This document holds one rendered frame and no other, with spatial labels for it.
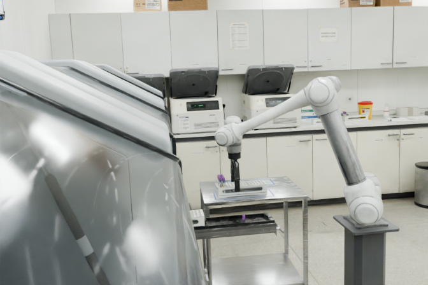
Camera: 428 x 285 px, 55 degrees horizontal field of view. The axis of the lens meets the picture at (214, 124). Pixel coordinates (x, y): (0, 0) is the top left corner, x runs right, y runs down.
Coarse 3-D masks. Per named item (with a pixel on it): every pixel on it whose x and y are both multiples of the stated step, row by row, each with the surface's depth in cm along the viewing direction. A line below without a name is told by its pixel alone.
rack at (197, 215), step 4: (192, 212) 202; (196, 212) 202; (200, 212) 202; (192, 216) 198; (196, 216) 196; (200, 216) 196; (192, 220) 206; (196, 220) 206; (200, 220) 196; (196, 224) 196; (200, 224) 197
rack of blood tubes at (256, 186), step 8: (216, 184) 243; (232, 184) 242; (240, 184) 242; (248, 184) 241; (256, 184) 240; (264, 184) 240; (216, 192) 243; (232, 192) 240; (240, 192) 239; (248, 192) 239; (256, 192) 240; (264, 192) 241
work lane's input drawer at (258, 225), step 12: (228, 216) 209; (240, 216) 210; (252, 216) 211; (264, 216) 209; (204, 228) 197; (216, 228) 196; (228, 228) 197; (240, 228) 198; (252, 228) 199; (264, 228) 200; (276, 228) 200
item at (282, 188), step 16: (208, 192) 249; (272, 192) 244; (288, 192) 243; (208, 208) 231; (304, 208) 236; (288, 224) 282; (304, 224) 238; (208, 240) 233; (288, 240) 283; (304, 240) 239; (208, 256) 234; (240, 256) 281; (256, 256) 280; (272, 256) 279; (288, 256) 278; (304, 256) 240; (208, 272) 236; (224, 272) 260; (240, 272) 259; (256, 272) 258; (272, 272) 258; (288, 272) 257; (304, 272) 242
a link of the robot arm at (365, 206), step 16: (320, 80) 196; (320, 96) 193; (336, 96) 198; (320, 112) 199; (336, 112) 199; (336, 128) 199; (336, 144) 200; (352, 144) 202; (352, 160) 199; (352, 176) 200; (352, 192) 198; (368, 192) 196; (352, 208) 196; (368, 208) 192; (368, 224) 196
